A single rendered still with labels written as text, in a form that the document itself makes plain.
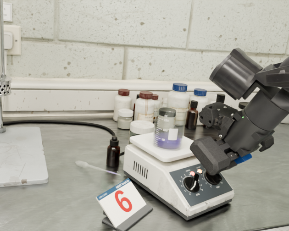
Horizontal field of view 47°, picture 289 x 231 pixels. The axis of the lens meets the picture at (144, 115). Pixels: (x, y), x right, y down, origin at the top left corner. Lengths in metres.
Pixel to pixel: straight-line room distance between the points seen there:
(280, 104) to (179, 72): 0.72
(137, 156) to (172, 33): 0.61
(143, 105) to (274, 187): 0.42
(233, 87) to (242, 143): 0.10
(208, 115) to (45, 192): 0.33
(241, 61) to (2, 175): 0.49
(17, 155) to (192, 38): 0.72
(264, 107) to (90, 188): 0.36
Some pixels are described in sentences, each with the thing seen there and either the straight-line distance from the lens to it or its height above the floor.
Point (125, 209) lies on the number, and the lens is 0.59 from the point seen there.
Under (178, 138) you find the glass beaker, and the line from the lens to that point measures 0.64.
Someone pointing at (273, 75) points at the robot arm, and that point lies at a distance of 0.50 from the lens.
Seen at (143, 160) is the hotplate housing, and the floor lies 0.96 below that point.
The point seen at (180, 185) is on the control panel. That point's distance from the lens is 0.61.
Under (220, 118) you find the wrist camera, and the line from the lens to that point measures 0.58.
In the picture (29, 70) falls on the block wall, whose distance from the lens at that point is 1.08.
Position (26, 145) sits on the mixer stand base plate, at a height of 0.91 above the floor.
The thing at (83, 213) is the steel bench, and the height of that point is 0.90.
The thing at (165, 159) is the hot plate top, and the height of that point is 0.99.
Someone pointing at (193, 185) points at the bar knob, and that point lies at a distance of 0.60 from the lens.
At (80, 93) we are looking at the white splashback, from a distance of 1.07.
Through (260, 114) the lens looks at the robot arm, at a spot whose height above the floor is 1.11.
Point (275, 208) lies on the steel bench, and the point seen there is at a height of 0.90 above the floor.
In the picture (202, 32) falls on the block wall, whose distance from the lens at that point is 1.23.
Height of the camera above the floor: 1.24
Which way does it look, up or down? 17 degrees down
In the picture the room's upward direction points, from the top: 6 degrees clockwise
